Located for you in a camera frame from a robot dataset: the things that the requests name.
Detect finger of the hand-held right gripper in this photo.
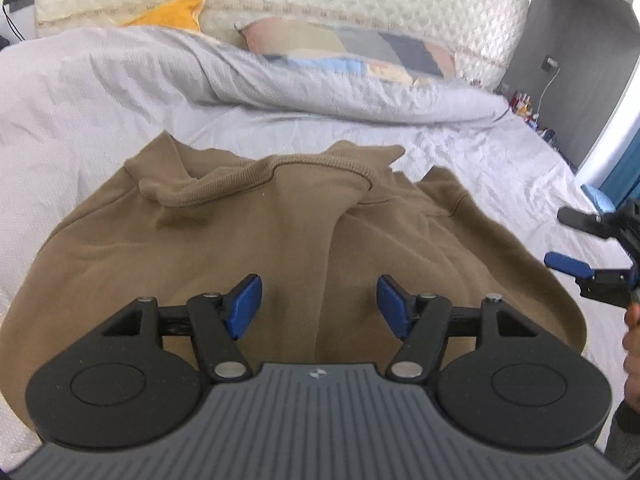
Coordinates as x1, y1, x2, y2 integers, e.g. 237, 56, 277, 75
543, 251, 637, 292
556, 205, 622, 242

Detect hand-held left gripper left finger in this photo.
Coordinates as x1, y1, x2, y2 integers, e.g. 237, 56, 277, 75
100, 274, 264, 382

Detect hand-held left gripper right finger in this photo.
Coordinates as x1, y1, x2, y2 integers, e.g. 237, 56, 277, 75
375, 274, 541, 379

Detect brown hoodie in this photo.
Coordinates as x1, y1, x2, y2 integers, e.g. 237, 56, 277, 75
0, 131, 590, 428

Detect person's right forearm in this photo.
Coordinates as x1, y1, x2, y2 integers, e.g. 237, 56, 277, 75
603, 399, 640, 475

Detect person's right hand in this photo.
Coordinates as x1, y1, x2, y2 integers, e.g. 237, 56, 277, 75
621, 302, 640, 377

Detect light blue cloth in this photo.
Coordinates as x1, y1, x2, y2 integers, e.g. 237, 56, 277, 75
581, 184, 617, 215

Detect blue curtain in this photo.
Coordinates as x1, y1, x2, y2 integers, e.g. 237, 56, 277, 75
599, 127, 640, 207

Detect light grey bed sheet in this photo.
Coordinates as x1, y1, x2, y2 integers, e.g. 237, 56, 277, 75
0, 70, 631, 466

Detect small bottles on cabinet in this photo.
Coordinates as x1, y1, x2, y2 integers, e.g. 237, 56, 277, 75
506, 89, 557, 147

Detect patchwork pillow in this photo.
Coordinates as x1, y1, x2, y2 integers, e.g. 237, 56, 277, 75
235, 16, 458, 88

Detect white charger cable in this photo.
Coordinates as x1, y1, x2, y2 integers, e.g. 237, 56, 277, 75
536, 66, 560, 117

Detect black cable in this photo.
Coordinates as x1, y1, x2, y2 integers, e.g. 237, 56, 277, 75
2, 5, 25, 44

